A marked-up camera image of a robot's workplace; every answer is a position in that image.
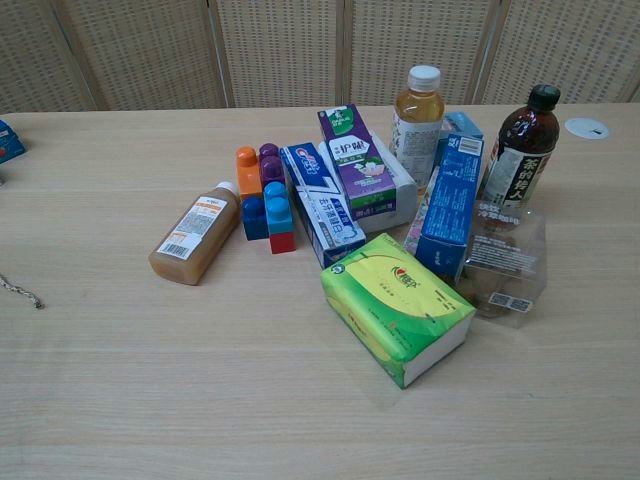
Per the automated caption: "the brown juice bottle white cap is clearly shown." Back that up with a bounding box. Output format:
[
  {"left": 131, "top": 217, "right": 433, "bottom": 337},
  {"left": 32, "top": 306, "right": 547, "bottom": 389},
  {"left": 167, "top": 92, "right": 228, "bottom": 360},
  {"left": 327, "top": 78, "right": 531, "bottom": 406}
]
[{"left": 148, "top": 180, "right": 242, "bottom": 287}]

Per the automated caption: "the red toy building block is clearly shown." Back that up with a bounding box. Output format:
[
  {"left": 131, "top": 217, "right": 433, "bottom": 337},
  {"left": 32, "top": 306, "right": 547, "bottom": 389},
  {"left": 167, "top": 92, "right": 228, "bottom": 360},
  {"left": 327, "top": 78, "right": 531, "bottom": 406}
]
[{"left": 268, "top": 230, "right": 298, "bottom": 255}]

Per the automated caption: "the blue white toothpaste box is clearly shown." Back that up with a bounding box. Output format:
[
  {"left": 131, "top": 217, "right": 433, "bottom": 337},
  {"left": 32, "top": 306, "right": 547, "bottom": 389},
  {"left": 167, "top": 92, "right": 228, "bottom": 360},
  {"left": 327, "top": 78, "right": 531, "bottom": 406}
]
[{"left": 279, "top": 142, "right": 367, "bottom": 270}]

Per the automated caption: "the light blue toy building block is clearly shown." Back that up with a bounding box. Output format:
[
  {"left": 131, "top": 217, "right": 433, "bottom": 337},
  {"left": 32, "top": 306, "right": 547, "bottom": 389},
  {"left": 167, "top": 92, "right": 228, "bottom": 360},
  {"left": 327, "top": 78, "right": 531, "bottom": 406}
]
[{"left": 262, "top": 181, "right": 295, "bottom": 236}]

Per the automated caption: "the dark blue toy building block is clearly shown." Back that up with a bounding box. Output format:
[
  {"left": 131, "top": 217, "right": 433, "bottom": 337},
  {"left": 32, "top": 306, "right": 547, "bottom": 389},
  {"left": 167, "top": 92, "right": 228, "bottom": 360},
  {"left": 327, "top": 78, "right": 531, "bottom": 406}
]
[{"left": 240, "top": 195, "right": 271, "bottom": 242}]

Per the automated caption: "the purple green toothpaste box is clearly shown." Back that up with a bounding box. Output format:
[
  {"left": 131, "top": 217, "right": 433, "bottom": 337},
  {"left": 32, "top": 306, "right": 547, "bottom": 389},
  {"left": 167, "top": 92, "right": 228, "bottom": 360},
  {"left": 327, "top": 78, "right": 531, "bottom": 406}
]
[{"left": 317, "top": 103, "right": 400, "bottom": 211}]

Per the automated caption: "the purple toy building block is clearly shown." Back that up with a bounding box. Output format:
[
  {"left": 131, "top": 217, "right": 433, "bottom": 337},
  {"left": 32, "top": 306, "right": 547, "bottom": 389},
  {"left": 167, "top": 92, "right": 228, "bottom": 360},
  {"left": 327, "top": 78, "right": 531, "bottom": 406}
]
[{"left": 258, "top": 142, "right": 287, "bottom": 190}]

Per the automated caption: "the orange toy building block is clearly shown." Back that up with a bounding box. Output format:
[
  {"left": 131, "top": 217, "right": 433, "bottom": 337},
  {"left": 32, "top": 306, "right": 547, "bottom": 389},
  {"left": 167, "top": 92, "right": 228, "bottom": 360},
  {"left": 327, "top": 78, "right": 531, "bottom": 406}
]
[{"left": 235, "top": 145, "right": 264, "bottom": 202}]

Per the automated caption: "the green yellow tissue pack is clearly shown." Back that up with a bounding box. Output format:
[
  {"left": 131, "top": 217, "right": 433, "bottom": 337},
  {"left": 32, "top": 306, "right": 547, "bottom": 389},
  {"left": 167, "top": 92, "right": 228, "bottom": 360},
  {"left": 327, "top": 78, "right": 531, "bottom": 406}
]
[{"left": 319, "top": 232, "right": 477, "bottom": 391}]

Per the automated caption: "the blue rectangular carton box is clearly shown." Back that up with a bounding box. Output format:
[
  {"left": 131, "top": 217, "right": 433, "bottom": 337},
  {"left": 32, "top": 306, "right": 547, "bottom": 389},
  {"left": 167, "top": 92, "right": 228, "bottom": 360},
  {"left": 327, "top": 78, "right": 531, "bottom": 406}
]
[{"left": 414, "top": 132, "right": 486, "bottom": 287}]

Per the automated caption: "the yellow tea bottle white cap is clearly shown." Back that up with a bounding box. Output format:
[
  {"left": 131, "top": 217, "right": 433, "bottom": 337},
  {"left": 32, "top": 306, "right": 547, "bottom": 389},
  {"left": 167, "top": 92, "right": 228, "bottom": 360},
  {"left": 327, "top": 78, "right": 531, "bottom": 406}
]
[{"left": 389, "top": 65, "right": 446, "bottom": 195}]

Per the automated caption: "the light blue small box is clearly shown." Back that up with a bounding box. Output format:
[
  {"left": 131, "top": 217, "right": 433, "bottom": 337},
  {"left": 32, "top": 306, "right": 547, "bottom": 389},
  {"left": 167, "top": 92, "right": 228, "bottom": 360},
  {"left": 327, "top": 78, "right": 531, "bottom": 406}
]
[{"left": 435, "top": 111, "right": 485, "bottom": 173}]

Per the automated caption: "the clear plastic snack box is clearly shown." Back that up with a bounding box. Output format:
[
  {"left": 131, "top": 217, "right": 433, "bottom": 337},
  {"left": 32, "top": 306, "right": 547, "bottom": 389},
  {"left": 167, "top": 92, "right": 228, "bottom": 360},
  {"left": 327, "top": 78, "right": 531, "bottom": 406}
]
[{"left": 456, "top": 201, "right": 549, "bottom": 321}]

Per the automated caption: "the woven folding screen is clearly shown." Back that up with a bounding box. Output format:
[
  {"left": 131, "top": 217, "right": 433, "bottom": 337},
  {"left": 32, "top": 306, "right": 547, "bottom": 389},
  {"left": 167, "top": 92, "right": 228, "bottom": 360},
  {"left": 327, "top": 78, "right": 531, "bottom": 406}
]
[{"left": 0, "top": 0, "right": 640, "bottom": 115}]

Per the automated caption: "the dark tea bottle green cap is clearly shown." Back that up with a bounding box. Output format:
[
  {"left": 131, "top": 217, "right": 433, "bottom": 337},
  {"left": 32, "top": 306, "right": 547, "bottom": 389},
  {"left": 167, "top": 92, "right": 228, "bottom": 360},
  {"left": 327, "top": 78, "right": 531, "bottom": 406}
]
[{"left": 479, "top": 84, "right": 561, "bottom": 210}]

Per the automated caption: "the white round table grommet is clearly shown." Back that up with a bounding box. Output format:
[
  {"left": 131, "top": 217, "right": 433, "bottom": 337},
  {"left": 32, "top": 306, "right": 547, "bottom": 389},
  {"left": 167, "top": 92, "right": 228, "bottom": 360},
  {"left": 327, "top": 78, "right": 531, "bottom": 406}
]
[{"left": 564, "top": 117, "right": 611, "bottom": 141}]

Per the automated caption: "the blue box with red print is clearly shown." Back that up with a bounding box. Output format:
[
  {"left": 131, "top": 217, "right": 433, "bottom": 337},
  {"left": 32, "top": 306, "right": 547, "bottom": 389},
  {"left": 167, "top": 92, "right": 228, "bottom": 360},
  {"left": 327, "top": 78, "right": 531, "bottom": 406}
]
[{"left": 0, "top": 118, "right": 27, "bottom": 165}]

